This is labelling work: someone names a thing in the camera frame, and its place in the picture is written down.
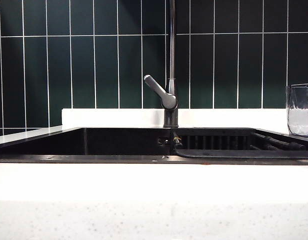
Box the clear glass mug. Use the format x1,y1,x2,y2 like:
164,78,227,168
285,83,308,138

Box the grey metal faucet lever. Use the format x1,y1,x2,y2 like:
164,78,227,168
143,74,179,110

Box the black kitchen sink basin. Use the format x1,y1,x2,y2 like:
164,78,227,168
0,126,308,166

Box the grey metal kitchen faucet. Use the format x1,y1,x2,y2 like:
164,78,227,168
163,0,180,129

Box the black sink drain rack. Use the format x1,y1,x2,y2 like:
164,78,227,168
171,133,308,160

